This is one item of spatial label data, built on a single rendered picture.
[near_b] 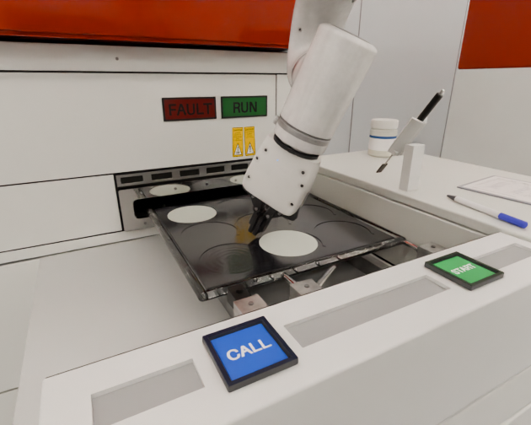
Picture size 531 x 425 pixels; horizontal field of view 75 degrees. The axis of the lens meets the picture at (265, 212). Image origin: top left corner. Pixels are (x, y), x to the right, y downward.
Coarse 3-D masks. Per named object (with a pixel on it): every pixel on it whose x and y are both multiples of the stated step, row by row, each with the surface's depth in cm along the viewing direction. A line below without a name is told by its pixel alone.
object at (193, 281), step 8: (152, 208) 74; (152, 216) 70; (160, 224) 66; (160, 232) 63; (168, 240) 59; (168, 248) 58; (176, 248) 56; (176, 256) 54; (184, 264) 51; (184, 272) 50; (192, 272) 49; (192, 280) 47; (192, 288) 46; (200, 288) 45; (200, 296) 44
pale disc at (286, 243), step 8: (272, 232) 63; (280, 232) 63; (288, 232) 63; (296, 232) 63; (264, 240) 59; (272, 240) 60; (280, 240) 60; (288, 240) 60; (296, 240) 60; (304, 240) 60; (312, 240) 60; (264, 248) 57; (272, 248) 57; (280, 248) 57; (288, 248) 57; (296, 248) 57; (304, 248) 57; (312, 248) 57
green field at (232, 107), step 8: (224, 104) 79; (232, 104) 79; (240, 104) 80; (248, 104) 81; (256, 104) 82; (264, 104) 83; (224, 112) 79; (232, 112) 80; (240, 112) 81; (248, 112) 82; (256, 112) 83; (264, 112) 84
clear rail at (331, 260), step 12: (396, 240) 59; (348, 252) 55; (360, 252) 56; (372, 252) 57; (300, 264) 51; (312, 264) 52; (324, 264) 53; (264, 276) 48; (276, 276) 49; (216, 288) 45
